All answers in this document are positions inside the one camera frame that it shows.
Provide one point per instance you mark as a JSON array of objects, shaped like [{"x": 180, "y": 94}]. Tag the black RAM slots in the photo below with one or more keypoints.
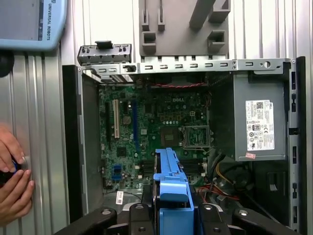
[{"x": 195, "y": 167}]

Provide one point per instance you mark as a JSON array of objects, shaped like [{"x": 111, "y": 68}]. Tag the CPU socket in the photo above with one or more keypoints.
[{"x": 196, "y": 137}]

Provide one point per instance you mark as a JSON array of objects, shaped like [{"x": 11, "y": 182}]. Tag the person's right hand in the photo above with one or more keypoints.
[{"x": 14, "y": 198}]

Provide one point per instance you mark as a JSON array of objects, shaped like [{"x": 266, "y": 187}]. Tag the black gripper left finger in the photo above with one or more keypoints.
[{"x": 141, "y": 220}]

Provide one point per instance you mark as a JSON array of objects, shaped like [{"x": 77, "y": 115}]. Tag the blue expansion slot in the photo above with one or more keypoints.
[{"x": 135, "y": 124}]

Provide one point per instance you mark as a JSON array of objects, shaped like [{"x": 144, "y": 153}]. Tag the black expansion slot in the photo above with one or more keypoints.
[{"x": 107, "y": 122}]

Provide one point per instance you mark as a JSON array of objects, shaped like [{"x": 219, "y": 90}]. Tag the black round knob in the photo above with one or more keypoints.
[{"x": 6, "y": 63}]

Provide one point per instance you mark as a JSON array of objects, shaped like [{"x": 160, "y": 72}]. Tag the grey power supply unit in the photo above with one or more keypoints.
[{"x": 259, "y": 93}]

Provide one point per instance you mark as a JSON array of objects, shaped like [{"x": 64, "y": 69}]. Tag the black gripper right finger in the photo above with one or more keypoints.
[{"x": 210, "y": 220}]

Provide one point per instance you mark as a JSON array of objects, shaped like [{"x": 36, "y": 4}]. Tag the blue board header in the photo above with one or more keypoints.
[{"x": 117, "y": 171}]

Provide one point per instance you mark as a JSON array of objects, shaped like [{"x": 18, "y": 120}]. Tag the grey parts rack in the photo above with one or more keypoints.
[{"x": 176, "y": 41}]

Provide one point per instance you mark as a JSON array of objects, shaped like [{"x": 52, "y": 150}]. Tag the hard disk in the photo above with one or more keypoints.
[{"x": 176, "y": 195}]

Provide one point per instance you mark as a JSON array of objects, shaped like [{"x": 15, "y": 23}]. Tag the round coin cell battery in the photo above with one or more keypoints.
[{"x": 126, "y": 119}]

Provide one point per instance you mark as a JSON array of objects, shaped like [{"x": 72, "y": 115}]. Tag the pale blue teach pendant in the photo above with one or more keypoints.
[{"x": 29, "y": 22}]

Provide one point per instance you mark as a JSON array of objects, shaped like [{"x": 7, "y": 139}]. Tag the white expansion slot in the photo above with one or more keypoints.
[{"x": 116, "y": 117}]

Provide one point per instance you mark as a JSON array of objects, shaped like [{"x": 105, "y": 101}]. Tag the black open PC case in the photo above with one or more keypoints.
[{"x": 72, "y": 147}]

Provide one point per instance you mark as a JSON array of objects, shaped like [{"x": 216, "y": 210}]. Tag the person's left hand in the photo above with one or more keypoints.
[{"x": 9, "y": 149}]

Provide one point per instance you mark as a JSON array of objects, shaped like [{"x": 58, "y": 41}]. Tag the green motherboard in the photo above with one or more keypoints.
[{"x": 151, "y": 110}]

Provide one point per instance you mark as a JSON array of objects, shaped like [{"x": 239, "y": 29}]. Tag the hinged metal slot bracket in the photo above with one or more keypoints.
[{"x": 105, "y": 56}]

